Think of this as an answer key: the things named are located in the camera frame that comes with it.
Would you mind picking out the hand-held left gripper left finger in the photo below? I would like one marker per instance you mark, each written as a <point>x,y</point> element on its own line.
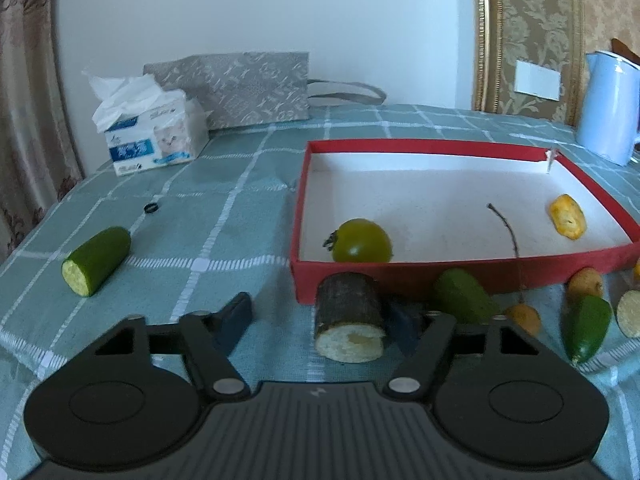
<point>235,324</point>

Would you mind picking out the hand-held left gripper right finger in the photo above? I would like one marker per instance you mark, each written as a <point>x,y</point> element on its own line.
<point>405,327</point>

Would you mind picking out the green cucumber piece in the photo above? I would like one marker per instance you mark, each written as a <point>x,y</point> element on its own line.
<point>462,294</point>
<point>97,259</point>

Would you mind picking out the brown loquat with long stem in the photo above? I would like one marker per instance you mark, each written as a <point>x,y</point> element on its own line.
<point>524,320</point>

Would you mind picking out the red shallow cardboard box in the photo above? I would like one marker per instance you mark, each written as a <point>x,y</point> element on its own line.
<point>435,195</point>

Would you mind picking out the green pepper tip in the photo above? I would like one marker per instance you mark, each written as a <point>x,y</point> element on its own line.
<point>586,327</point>

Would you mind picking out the green checked tablecloth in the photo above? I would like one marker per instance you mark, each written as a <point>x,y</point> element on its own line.
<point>200,240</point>

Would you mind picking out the green tomato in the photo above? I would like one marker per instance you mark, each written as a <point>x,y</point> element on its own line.
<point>362,242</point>

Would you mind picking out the short yellow corn piece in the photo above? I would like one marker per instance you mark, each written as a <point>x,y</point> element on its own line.
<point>567,217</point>

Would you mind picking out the white tissue pack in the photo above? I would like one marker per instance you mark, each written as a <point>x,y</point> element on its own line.
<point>150,132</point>

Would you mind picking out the grey patterned bag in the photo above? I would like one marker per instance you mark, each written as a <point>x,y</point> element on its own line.
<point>250,87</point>

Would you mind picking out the patterned curtain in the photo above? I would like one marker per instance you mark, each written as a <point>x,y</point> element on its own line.
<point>30,110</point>

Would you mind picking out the light blue kettle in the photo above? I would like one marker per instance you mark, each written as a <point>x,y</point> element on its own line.
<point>607,105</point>

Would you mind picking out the brown wooden headboard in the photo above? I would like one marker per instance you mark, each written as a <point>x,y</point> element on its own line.
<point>625,50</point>

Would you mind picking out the white wall plate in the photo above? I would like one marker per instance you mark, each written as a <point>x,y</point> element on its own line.
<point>537,80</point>

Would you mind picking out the gold picture frame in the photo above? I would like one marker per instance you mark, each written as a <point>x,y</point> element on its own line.
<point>485,35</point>

